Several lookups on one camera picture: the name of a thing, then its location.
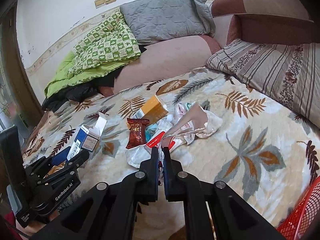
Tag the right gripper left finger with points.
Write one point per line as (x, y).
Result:
(107, 211)

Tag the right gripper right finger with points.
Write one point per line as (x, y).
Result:
(212, 210)

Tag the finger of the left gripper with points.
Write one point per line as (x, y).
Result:
(70, 166)
(60, 157)

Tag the blue white medicine box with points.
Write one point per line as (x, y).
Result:
(88, 137)

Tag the white plastic wipes packet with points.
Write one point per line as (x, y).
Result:
(138, 154)

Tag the red foil snack packet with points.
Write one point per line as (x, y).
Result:
(137, 132)

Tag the orange medicine box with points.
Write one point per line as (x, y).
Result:
(153, 110)

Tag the red white wrapper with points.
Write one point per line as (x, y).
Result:
(155, 141)

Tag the white pink tissue bag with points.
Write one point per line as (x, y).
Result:
(196, 121)

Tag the teal cartoon wipes pouch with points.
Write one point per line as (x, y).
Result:
(150, 131)

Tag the red plastic mesh basket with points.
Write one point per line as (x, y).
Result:
(299, 220)

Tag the black garment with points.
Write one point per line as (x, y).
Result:
(79, 93)

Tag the leaf pattern bed blanket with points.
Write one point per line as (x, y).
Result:
(263, 151)

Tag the green checkered quilt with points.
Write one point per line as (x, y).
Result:
(107, 47)

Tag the pink quilted bolster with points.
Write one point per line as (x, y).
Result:
(164, 60)

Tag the striped floral pillow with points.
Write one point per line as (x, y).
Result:
(288, 74)

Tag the grey quilted pillow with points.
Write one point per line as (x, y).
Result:
(152, 21)

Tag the brown patchwork headboard cushion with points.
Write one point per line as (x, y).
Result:
(263, 21)

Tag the beige wall switch plate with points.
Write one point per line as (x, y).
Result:
(99, 3)

